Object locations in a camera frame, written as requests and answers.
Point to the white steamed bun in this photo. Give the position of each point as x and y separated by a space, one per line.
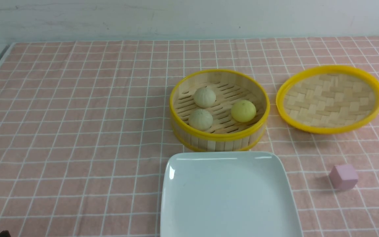
204 97
200 119

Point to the yellow steamed bun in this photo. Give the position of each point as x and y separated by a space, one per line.
243 111

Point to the white square plate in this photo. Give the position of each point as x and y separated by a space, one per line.
227 194

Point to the yellow rimmed bamboo steamer basket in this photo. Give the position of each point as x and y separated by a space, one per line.
225 133

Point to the pink checkered tablecloth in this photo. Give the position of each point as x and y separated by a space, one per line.
85 133

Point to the yellow rimmed woven steamer lid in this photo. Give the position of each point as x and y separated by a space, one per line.
329 99

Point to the pink cube block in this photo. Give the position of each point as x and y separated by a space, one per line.
343 177

